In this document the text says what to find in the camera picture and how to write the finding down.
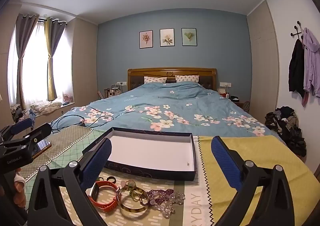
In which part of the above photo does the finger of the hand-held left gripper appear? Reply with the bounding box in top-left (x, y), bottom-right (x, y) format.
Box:
top-left (0, 123), bottom-right (52, 159)
top-left (0, 118), bottom-right (33, 145)

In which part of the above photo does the wooden nightstand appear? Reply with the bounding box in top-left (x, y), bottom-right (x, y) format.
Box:
top-left (231, 100), bottom-right (250, 112)

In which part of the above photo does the cluster of cosmetics bottles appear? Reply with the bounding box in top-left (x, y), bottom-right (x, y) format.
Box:
top-left (97, 86), bottom-right (125, 98)

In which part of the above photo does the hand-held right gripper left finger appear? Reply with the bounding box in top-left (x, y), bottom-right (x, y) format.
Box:
top-left (26, 138), bottom-right (113, 226)

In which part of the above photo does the pile of mixed clothes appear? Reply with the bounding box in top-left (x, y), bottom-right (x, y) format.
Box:
top-left (10, 104), bottom-right (37, 126)

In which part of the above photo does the pile of dark clothes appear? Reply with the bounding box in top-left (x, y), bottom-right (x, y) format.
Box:
top-left (264, 106), bottom-right (307, 158)

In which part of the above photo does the blue floral duvet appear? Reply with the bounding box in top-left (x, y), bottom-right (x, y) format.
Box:
top-left (51, 82), bottom-right (275, 139)

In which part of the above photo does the white patterned pillow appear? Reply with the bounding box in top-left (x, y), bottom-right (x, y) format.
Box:
top-left (144, 76), bottom-right (167, 84)
top-left (175, 75), bottom-right (200, 83)

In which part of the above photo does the purple jacket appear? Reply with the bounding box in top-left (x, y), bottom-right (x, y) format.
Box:
top-left (301, 27), bottom-right (320, 98)

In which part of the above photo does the white sheer curtain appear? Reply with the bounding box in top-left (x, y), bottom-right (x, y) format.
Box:
top-left (24, 20), bottom-right (50, 105)

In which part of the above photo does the smartphone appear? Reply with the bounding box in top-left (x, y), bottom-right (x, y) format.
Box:
top-left (32, 140), bottom-right (52, 159)

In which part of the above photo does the purple beaded bracelet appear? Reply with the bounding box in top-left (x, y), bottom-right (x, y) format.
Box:
top-left (146, 188), bottom-right (175, 206)

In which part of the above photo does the black coat rack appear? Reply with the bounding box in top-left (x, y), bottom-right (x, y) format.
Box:
top-left (290, 20), bottom-right (307, 42)

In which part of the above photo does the tortoiseshell bangle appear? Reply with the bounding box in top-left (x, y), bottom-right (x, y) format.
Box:
top-left (117, 186), bottom-right (149, 214)

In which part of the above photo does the pile of light blankets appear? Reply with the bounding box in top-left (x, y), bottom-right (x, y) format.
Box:
top-left (30, 101), bottom-right (62, 114)

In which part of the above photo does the pink framed flower picture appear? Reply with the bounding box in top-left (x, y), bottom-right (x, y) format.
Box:
top-left (139, 30), bottom-right (153, 49)

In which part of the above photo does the clear crystal bead bracelet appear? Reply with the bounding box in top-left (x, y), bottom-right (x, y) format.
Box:
top-left (150, 190), bottom-right (187, 219)

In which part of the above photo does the grey and yellow curtain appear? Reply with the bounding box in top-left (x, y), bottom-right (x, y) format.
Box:
top-left (44, 17), bottom-right (67, 102)
top-left (10, 13), bottom-right (40, 110)

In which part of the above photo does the wooden headboard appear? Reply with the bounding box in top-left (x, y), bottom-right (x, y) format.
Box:
top-left (127, 67), bottom-right (217, 92)

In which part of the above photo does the black charger cable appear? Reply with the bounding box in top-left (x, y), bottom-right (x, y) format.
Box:
top-left (51, 113), bottom-right (114, 131)

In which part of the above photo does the black jacket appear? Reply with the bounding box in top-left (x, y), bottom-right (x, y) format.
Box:
top-left (288, 39), bottom-right (306, 99)

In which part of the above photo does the cream framed flower picture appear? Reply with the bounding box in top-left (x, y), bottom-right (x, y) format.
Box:
top-left (160, 28), bottom-right (175, 47)

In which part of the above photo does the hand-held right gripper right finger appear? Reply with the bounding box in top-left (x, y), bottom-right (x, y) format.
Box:
top-left (211, 136), bottom-right (302, 226)

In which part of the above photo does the dark blue shallow box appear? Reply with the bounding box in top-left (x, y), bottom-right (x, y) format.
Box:
top-left (82, 127), bottom-right (198, 181)

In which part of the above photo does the orange smartwatch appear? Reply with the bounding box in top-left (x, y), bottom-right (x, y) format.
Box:
top-left (86, 180), bottom-right (120, 213)

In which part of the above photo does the person's left hand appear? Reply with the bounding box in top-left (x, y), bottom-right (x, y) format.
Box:
top-left (12, 168), bottom-right (27, 208)

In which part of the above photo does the beige built-in wardrobe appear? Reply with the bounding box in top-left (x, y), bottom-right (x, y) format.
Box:
top-left (246, 0), bottom-right (279, 116)

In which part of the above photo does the green framed leaf picture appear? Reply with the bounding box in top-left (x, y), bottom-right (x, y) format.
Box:
top-left (182, 28), bottom-right (198, 47)

